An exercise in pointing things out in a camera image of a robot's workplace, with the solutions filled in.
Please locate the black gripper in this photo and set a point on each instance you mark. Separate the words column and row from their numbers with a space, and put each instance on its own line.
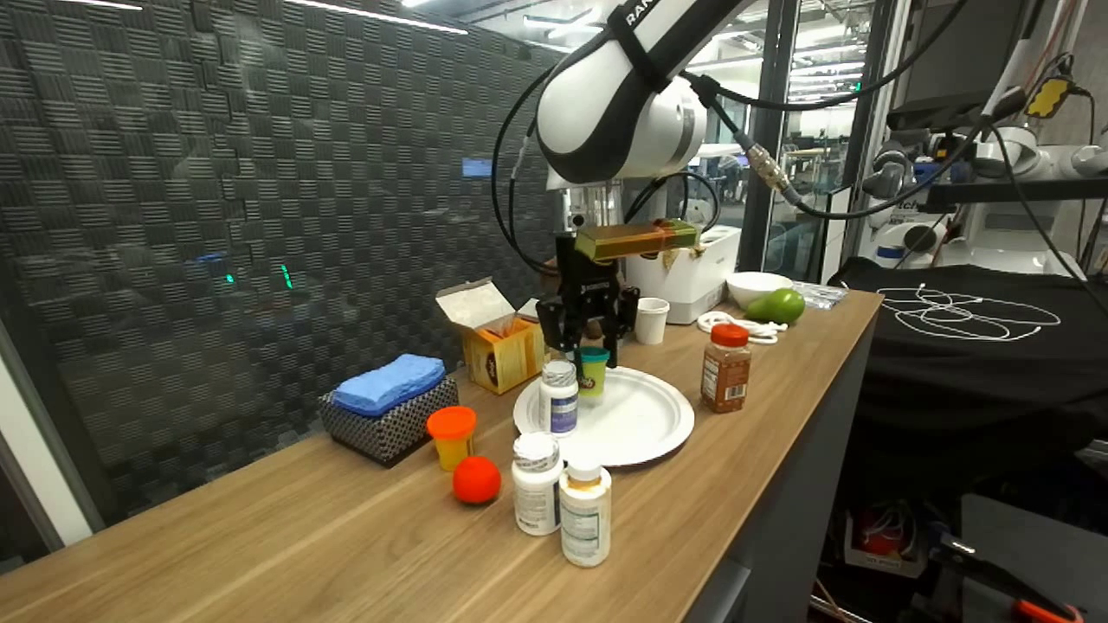
column 583, row 278

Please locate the small tub teal lid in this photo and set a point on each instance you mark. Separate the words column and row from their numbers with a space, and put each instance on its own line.
column 592, row 378

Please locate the white purple-label pill bottle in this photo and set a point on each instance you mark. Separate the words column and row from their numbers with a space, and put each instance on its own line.
column 535, row 490
column 561, row 410

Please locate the brown spice jar red lid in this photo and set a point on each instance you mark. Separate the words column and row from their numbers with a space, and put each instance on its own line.
column 724, row 376

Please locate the white stained-lid pill bottle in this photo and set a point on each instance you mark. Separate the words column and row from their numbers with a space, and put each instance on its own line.
column 583, row 519

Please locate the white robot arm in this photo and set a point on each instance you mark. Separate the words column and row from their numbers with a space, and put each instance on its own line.
column 609, row 104

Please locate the white paper plate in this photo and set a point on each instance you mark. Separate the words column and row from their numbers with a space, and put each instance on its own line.
column 643, row 420

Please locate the white paper cup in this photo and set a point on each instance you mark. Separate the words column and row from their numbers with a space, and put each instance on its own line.
column 652, row 324

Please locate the yellow cardboard box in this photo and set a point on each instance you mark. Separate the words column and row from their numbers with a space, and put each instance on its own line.
column 498, row 359

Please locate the white storage container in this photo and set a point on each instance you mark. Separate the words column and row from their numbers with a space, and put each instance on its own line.
column 696, row 288

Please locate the white bowl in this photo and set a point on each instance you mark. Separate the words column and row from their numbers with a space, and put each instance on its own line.
column 753, row 284

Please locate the yellow tub orange lid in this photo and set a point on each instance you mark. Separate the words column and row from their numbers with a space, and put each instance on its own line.
column 450, row 422

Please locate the blue lit display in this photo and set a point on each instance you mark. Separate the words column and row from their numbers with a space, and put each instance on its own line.
column 480, row 167

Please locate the green round fruit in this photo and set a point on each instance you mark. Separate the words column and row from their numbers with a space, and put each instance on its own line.
column 782, row 306

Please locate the red-orange ball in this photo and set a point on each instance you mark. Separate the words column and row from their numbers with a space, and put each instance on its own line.
column 476, row 482

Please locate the blue folded cloth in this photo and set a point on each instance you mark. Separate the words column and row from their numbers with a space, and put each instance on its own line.
column 386, row 385

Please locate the clear plastic bag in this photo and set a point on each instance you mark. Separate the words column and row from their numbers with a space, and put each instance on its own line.
column 820, row 294

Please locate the grey woven basket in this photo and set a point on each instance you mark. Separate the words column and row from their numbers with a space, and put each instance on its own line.
column 386, row 436

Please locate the red item under table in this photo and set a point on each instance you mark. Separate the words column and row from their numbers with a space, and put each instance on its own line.
column 885, row 533

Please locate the black cloth cover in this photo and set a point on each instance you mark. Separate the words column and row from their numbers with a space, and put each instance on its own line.
column 980, row 393

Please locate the black monitor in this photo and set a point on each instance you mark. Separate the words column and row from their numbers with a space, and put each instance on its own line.
column 956, row 69

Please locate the white lab equipment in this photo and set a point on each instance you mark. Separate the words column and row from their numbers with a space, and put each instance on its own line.
column 1023, row 151

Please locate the yellow tag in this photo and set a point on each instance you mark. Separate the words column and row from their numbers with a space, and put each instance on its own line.
column 1049, row 96

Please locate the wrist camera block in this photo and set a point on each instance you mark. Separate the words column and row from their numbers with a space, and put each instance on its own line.
column 643, row 241

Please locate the dark metal post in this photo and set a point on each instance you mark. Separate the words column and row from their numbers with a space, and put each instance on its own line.
column 776, row 69

